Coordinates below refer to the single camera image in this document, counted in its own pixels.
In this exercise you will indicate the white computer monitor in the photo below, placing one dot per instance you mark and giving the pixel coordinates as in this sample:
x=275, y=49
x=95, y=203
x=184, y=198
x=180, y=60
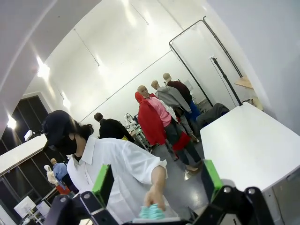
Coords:
x=24, y=207

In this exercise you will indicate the mannequin in white hoodie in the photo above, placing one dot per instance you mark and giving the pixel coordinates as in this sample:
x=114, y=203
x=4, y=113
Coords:
x=50, y=174

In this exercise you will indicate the large white table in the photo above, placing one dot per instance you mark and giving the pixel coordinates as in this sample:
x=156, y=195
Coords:
x=246, y=145

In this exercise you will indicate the person's left forearm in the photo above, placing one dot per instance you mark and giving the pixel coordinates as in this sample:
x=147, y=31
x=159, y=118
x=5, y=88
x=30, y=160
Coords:
x=159, y=178

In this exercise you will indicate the grey metal rack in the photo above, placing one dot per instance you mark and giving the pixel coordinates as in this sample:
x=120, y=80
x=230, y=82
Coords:
x=144, y=140

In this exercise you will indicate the mannequin in maroon sweater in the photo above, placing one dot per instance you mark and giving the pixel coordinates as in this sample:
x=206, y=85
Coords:
x=180, y=90

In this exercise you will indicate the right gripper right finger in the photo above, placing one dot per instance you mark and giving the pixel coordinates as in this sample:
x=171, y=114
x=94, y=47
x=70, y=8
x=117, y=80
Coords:
x=211, y=182

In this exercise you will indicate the mannequin in blue shirt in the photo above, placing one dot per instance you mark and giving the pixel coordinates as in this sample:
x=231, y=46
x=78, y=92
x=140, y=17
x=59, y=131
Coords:
x=60, y=171

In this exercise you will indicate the black office chair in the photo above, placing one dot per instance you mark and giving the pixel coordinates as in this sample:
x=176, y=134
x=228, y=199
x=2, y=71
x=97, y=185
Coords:
x=213, y=112

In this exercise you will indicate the small white box device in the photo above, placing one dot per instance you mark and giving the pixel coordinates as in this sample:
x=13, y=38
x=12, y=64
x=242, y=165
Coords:
x=28, y=134

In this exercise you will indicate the teal microfiber duster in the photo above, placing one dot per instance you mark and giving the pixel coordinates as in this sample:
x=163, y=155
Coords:
x=151, y=212

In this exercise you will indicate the white horizontal panel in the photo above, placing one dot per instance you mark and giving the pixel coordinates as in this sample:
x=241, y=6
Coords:
x=21, y=157

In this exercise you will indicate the ceiling light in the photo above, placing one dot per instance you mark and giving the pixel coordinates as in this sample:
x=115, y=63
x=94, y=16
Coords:
x=43, y=69
x=66, y=102
x=11, y=123

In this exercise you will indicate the black metal frame stand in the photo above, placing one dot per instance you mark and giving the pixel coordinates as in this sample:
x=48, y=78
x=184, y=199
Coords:
x=187, y=58

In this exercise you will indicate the person's left hand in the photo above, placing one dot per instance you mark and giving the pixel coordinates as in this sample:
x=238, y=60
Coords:
x=155, y=197

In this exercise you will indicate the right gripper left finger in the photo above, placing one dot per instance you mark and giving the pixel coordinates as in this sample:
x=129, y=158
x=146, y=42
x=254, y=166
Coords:
x=103, y=185

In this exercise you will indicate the background person in black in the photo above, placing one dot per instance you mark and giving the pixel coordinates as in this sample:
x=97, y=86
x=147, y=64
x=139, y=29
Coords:
x=112, y=129

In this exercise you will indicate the black pole stand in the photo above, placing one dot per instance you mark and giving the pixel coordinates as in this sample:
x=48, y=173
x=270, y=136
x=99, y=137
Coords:
x=226, y=79

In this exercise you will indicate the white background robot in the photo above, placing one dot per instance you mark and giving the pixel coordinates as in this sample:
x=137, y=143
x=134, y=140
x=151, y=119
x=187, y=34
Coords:
x=129, y=120

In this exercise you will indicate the mannequin in grey hoodie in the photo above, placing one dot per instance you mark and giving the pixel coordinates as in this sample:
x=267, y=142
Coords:
x=172, y=97

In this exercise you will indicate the mannequin in red jacket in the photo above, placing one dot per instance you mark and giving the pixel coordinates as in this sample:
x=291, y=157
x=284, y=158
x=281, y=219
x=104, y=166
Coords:
x=150, y=122

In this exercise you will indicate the wooden background table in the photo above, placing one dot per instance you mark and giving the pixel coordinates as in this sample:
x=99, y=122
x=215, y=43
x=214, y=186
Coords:
x=245, y=83

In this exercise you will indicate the person in white shirt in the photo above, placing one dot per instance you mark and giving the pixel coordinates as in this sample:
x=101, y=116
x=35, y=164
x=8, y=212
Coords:
x=117, y=159

